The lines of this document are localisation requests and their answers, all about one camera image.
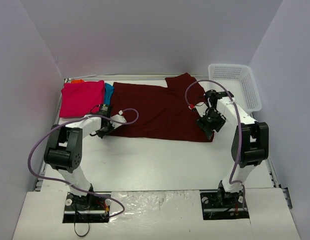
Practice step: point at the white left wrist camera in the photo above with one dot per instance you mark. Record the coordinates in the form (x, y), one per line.
(119, 118)

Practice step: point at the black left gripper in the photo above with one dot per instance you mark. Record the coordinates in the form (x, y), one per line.
(101, 133)

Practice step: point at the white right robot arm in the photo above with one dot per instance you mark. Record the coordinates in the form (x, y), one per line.
(250, 145)

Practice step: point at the blue folded t shirt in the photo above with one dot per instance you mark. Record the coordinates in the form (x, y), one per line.
(108, 91)

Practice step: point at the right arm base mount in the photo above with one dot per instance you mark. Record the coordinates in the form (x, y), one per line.
(218, 206)

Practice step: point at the pink folded t shirt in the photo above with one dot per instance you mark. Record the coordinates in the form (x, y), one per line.
(78, 99)

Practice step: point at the dark red t shirt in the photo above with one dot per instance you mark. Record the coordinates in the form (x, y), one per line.
(160, 112)

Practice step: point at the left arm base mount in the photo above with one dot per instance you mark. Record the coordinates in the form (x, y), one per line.
(86, 209)

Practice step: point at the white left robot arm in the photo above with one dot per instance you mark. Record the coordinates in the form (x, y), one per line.
(64, 149)

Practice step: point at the white plastic laundry basket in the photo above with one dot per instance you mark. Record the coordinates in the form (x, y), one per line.
(239, 80)

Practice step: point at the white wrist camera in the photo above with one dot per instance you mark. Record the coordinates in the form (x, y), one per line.
(193, 107)
(119, 118)

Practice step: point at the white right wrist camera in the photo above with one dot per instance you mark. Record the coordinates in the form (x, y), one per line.
(193, 107)

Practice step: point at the orange folded t shirt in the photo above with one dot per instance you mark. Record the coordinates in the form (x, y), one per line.
(77, 81)

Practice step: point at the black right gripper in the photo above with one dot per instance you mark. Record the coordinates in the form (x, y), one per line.
(210, 125)

